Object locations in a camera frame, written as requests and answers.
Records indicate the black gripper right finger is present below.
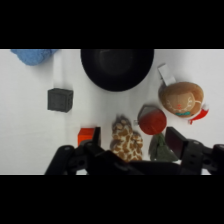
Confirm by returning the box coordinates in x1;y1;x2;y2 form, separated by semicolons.
165;126;190;160

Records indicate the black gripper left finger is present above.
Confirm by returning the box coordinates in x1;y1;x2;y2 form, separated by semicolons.
89;126;103;152

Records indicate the red cube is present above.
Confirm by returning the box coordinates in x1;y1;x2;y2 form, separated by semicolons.
77;127;98;147

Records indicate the dark grey cube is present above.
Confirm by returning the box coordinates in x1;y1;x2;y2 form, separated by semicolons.
46;87;74;114

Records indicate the black bowl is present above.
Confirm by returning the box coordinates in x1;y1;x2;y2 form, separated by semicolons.
80;49;155;93

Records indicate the green leafy plush toy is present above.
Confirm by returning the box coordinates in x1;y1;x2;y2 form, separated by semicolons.
147;132;180;163

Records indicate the spotted giraffe plush toy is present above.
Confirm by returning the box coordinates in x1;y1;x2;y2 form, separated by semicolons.
109;114;145;163

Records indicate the red round plush ball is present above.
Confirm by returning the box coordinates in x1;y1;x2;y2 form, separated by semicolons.
133;104;168;136

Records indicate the gingerbread man plush toy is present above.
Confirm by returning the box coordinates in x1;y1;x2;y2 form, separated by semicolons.
157;63;210;126

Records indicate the blue fluffy cloth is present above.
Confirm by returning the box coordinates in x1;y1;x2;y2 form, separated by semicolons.
10;49;60;67

